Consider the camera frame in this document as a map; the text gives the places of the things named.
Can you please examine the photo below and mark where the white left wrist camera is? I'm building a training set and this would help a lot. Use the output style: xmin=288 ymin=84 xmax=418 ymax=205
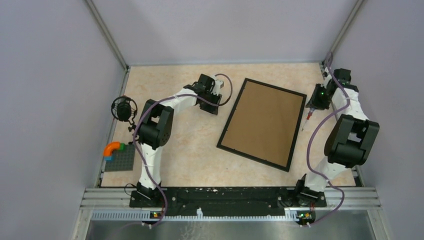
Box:
xmin=213 ymin=79 xmax=225 ymax=93

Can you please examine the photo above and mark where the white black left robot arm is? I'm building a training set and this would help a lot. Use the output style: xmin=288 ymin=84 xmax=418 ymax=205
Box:
xmin=133 ymin=74 xmax=224 ymax=207

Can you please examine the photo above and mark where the orange curved toy brick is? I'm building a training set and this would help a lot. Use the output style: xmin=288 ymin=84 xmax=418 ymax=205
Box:
xmin=103 ymin=141 xmax=121 ymax=158

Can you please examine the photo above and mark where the black wooden picture frame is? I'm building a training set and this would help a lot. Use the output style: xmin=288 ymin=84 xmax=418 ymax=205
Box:
xmin=216 ymin=78 xmax=307 ymax=172

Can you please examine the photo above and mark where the black microphone on stand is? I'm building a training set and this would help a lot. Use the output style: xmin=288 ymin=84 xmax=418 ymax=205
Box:
xmin=110 ymin=95 xmax=138 ymax=132

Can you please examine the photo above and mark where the blue red handled screwdriver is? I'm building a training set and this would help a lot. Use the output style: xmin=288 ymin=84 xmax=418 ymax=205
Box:
xmin=301 ymin=109 xmax=314 ymax=132

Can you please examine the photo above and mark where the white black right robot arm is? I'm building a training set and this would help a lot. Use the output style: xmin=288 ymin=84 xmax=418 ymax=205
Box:
xmin=293 ymin=67 xmax=380 ymax=206

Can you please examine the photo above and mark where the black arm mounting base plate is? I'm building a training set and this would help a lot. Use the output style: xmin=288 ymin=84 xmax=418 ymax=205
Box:
xmin=129 ymin=186 xmax=327 ymax=217

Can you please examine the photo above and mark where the aluminium front frame rail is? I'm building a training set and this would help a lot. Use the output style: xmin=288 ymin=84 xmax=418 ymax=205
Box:
xmin=80 ymin=187 xmax=382 ymax=222

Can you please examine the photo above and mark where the grey brick baseplate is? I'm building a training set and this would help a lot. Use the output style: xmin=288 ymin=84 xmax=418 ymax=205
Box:
xmin=104 ymin=144 xmax=136 ymax=172

